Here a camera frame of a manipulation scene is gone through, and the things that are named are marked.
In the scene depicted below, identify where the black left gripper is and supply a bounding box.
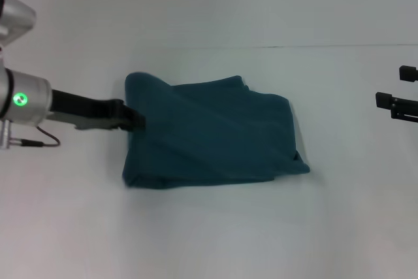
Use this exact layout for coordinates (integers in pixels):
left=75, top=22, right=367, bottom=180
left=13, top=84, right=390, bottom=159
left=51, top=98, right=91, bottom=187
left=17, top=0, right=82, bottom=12
left=48, top=88, right=146, bottom=132

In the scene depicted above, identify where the teal blue shirt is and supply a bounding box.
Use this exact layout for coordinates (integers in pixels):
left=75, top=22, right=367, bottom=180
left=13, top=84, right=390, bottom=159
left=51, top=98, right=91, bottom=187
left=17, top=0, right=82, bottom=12
left=121, top=71, right=311, bottom=191

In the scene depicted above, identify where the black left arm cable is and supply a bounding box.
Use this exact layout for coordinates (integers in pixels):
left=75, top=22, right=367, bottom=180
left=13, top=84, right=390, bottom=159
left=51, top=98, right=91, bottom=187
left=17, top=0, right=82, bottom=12
left=12, top=125, right=61, bottom=148

